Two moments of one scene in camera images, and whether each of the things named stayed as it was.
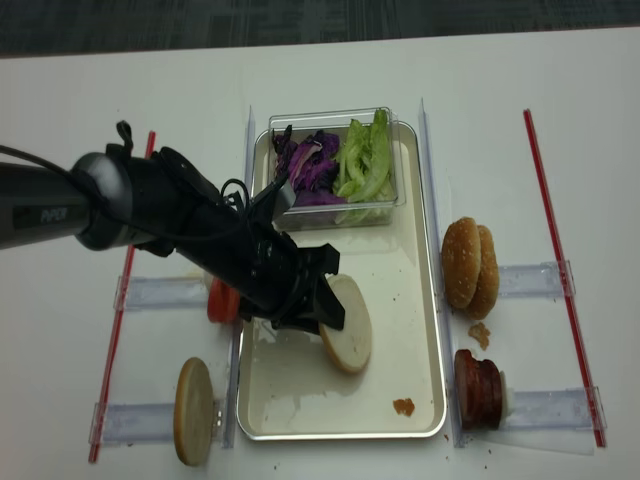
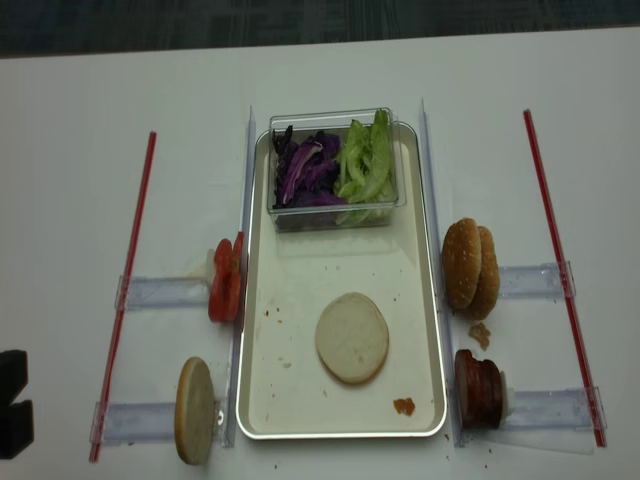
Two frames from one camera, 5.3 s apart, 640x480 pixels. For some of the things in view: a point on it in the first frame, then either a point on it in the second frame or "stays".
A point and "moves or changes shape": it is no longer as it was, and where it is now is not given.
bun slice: [193, 412] stays
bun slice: [352, 344] moves or changes shape
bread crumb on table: [480, 333] stays
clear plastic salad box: [342, 163] stays
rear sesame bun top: [489, 278] stays
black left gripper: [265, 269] → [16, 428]
